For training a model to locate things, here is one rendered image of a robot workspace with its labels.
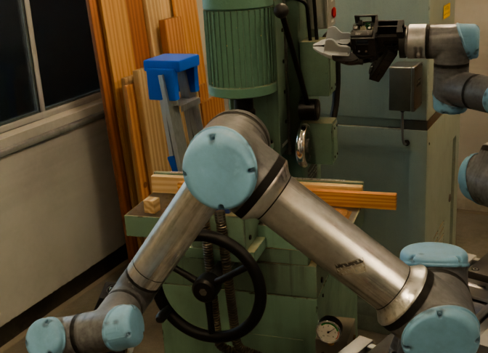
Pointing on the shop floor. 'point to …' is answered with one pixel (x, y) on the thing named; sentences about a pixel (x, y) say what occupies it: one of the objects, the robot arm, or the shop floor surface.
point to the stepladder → (168, 91)
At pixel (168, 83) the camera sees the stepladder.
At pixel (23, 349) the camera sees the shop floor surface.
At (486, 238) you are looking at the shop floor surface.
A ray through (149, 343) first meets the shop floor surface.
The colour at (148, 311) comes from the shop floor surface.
